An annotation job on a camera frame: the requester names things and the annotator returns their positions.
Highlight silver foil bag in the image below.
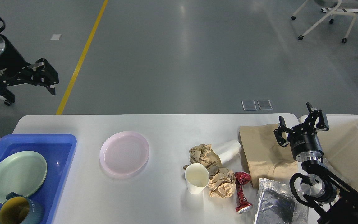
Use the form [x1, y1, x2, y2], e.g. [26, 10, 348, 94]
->
[253, 178, 309, 224]

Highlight upright white paper cup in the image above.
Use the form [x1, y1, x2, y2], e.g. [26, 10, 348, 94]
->
[185, 163, 209, 195]

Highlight lying white paper cup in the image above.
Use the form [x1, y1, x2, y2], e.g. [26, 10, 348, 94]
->
[211, 139, 241, 166]

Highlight brown paper bag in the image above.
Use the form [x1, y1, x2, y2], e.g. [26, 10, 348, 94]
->
[240, 124, 298, 188]

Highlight beige plastic bin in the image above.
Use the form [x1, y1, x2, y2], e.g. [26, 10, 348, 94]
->
[317, 114, 358, 191]

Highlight light green plate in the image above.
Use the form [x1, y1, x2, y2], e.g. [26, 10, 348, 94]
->
[0, 151, 48, 203]

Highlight light crumpled brown paper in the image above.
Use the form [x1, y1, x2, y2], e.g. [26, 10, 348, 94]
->
[208, 167, 236, 198]

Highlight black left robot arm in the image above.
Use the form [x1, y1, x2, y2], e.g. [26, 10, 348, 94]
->
[0, 17, 59, 106]

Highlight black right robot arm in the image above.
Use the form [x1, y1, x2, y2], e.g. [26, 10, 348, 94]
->
[274, 103, 358, 224]

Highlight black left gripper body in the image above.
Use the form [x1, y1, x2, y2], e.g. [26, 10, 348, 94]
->
[0, 34, 30, 82]

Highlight crushed red can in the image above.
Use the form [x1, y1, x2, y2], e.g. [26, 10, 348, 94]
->
[234, 172, 253, 214]

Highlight dark crumpled brown paper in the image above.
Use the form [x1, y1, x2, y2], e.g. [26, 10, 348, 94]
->
[189, 144, 222, 179]

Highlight white rolling chair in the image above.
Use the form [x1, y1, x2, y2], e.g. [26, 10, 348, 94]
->
[297, 0, 358, 43]

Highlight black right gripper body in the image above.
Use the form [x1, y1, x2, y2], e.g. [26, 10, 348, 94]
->
[287, 124, 324, 162]

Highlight pink plate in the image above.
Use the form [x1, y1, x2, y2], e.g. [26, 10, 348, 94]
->
[99, 131, 150, 177]

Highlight blue plastic tray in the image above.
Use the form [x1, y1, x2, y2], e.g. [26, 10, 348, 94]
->
[0, 134, 77, 224]

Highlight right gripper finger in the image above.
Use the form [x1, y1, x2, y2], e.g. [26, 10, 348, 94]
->
[274, 116, 291, 147]
[303, 102, 329, 132]

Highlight teal mug yellow inside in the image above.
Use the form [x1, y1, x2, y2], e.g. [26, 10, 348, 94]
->
[0, 192, 44, 224]

